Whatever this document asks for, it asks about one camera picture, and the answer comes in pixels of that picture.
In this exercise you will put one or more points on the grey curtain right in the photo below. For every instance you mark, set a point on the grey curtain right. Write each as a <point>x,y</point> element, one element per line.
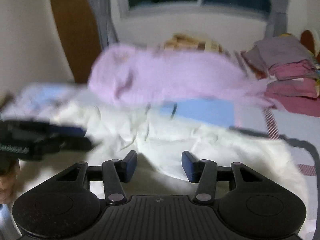
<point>277,20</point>

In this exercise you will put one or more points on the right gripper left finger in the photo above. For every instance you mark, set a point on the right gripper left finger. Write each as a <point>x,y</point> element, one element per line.
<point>115,172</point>

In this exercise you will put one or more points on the stack of folded clothes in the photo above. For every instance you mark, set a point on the stack of folded clothes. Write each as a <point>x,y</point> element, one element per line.
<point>290,70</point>

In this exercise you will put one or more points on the white padded jacket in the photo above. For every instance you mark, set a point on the white padded jacket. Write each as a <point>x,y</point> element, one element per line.
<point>159,142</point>

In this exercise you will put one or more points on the brown wooden door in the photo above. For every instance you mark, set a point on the brown wooden door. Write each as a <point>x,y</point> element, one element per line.
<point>78,34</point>

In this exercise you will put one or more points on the pink blanket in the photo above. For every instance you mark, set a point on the pink blanket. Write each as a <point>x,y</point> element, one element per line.
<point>126,75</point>

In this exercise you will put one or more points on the patterned bed sheet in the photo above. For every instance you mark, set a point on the patterned bed sheet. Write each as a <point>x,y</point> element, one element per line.
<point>299,132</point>

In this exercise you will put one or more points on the grey curtain left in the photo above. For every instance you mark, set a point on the grey curtain left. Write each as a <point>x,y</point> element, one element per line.
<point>102,12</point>

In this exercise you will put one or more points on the yellow patterned cloth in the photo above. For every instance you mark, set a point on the yellow patterned cloth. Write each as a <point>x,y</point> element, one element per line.
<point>182,41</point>

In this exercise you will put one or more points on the grey curtain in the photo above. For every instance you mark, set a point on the grey curtain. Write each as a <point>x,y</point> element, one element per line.
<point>102,12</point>
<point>277,20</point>

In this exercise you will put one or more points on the person's left hand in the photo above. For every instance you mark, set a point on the person's left hand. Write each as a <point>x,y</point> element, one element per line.
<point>8,182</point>

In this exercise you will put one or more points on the red flower headboard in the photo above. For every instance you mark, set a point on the red flower headboard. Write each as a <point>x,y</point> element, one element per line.
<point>310,39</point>

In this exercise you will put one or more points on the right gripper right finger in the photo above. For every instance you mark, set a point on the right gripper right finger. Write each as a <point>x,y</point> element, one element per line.
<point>203,173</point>

